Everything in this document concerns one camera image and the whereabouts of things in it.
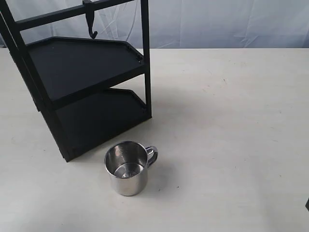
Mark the stainless steel mug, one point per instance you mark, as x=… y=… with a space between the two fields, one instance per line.
x=127 y=164

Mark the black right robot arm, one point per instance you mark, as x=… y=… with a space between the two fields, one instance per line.
x=307 y=205

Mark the black two-tier shelf rack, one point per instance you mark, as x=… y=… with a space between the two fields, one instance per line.
x=87 y=90

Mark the white backdrop curtain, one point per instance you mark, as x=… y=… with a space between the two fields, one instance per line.
x=181 y=23

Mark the black metal hanging hook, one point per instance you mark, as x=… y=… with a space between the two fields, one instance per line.
x=90 y=16

